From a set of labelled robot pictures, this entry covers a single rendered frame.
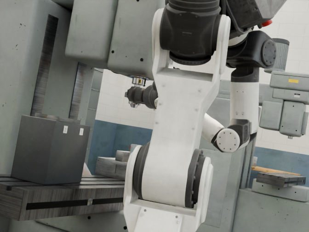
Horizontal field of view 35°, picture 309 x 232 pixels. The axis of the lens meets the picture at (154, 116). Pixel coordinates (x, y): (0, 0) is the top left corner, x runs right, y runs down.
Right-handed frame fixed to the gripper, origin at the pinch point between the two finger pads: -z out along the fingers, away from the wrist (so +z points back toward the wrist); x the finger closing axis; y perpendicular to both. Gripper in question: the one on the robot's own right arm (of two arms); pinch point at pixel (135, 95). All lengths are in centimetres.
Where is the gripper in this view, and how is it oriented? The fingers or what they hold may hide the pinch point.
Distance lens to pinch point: 191.0
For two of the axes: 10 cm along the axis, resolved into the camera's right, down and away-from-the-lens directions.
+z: 6.0, 0.6, -8.0
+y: -1.6, 9.9, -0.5
